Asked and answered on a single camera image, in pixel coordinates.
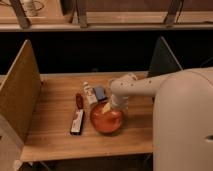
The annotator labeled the left wooden side panel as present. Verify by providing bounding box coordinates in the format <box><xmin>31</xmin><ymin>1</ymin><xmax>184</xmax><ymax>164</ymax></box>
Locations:
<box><xmin>0</xmin><ymin>40</ymin><xmax>41</xmax><ymax>144</ymax></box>

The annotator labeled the blue sponge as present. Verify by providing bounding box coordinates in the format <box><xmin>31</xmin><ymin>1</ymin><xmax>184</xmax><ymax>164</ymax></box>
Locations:
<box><xmin>94</xmin><ymin>86</ymin><xmax>107</xmax><ymax>101</ymax></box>

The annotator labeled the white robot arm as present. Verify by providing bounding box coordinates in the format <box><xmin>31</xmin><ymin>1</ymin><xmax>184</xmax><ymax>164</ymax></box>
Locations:
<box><xmin>109</xmin><ymin>67</ymin><xmax>213</xmax><ymax>171</ymax></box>

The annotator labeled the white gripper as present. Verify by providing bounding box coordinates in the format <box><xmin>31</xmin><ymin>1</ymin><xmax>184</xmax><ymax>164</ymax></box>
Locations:
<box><xmin>102</xmin><ymin>94</ymin><xmax>128</xmax><ymax>114</ymax></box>

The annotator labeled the orange bowl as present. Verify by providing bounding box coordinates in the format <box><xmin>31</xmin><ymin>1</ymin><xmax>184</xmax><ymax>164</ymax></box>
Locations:
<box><xmin>90</xmin><ymin>102</ymin><xmax>123</xmax><ymax>134</ymax></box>

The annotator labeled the red pepper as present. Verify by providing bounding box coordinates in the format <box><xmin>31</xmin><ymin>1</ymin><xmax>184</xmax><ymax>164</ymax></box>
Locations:
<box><xmin>76</xmin><ymin>93</ymin><xmax>83</xmax><ymax>109</ymax></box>

